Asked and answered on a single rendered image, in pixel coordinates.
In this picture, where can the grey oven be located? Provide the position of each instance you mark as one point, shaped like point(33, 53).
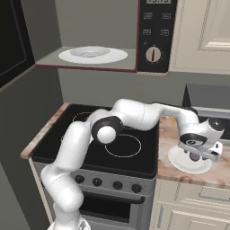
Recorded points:
point(104, 177)

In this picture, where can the beige microwave dial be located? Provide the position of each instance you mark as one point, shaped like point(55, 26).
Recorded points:
point(153, 54)

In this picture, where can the white shallow dish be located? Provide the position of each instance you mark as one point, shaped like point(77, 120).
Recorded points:
point(90, 51)

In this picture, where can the grey oven door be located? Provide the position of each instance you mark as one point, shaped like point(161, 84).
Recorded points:
point(119, 214)

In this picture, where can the cream wall cupboard door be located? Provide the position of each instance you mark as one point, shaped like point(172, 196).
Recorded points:
point(203, 36)

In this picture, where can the black glass hob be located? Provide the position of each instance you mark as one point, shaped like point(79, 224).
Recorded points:
point(134, 163)

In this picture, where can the black microwave door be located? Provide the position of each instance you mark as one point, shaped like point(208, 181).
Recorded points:
point(13, 36)

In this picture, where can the white microwave turntable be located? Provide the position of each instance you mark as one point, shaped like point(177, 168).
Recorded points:
point(116, 57)

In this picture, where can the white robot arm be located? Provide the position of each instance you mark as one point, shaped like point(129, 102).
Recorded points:
point(72, 149)

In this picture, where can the dark grey box appliance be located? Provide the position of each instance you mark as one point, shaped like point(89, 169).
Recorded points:
point(209, 95)

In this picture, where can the cream drawer front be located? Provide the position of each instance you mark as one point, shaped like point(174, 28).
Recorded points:
point(215, 191)

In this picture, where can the black oven knob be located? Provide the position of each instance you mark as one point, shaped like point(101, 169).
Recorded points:
point(79, 179)
point(136, 188)
point(117, 185)
point(97, 181)

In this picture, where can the small orange item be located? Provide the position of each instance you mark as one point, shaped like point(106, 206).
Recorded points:
point(173, 119)

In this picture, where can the black and red microwave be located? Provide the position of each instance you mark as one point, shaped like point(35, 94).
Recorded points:
point(155, 36)

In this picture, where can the white plate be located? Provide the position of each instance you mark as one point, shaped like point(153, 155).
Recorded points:
point(191, 168)

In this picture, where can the cream base cupboard door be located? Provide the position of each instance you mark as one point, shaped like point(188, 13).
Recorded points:
point(191, 218)

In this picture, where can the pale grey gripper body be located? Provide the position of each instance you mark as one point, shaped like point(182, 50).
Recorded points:
point(197, 149)

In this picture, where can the dark purple eggplant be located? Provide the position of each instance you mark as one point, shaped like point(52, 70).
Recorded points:
point(195, 156)

